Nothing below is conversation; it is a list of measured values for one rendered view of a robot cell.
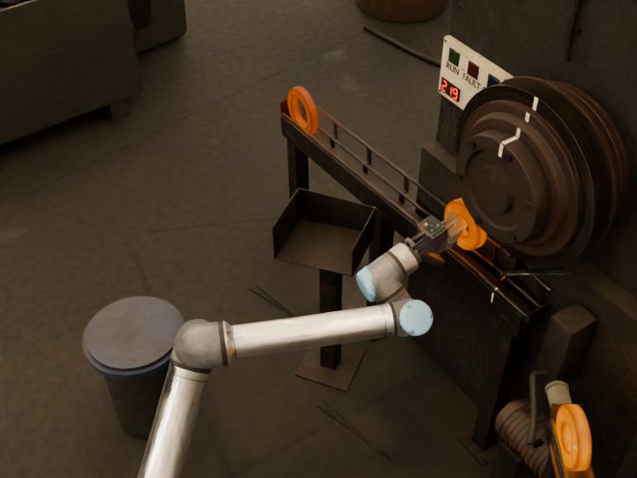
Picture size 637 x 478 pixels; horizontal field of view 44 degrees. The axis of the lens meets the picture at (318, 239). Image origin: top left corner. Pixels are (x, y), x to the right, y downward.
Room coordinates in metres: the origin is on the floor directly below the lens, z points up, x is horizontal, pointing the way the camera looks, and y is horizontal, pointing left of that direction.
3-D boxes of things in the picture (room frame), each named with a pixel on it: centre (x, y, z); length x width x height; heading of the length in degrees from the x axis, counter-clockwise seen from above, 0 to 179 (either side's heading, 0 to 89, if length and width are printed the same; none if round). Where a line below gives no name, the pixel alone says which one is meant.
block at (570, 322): (1.33, -0.66, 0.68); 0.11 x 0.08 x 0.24; 122
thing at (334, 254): (1.80, -0.02, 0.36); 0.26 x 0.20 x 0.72; 67
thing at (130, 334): (1.60, 0.59, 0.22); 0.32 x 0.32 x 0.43
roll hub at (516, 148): (1.47, -0.44, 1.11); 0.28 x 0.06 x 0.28; 32
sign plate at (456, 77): (1.86, -0.43, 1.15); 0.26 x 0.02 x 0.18; 32
